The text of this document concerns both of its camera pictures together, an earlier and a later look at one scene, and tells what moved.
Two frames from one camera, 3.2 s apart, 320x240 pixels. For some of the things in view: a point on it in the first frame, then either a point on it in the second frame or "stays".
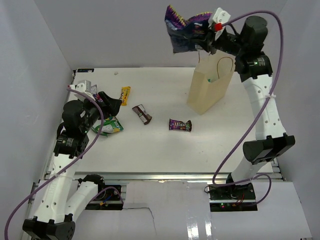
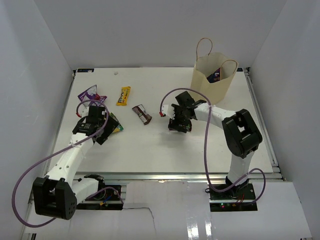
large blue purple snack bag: (182, 35) to (215, 76)
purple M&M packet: (174, 124) stays
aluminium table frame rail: (163, 176) stays
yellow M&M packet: (125, 90) stays
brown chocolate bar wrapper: (144, 117) stays
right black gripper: (211, 43) to (177, 109)
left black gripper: (112, 106) to (111, 124)
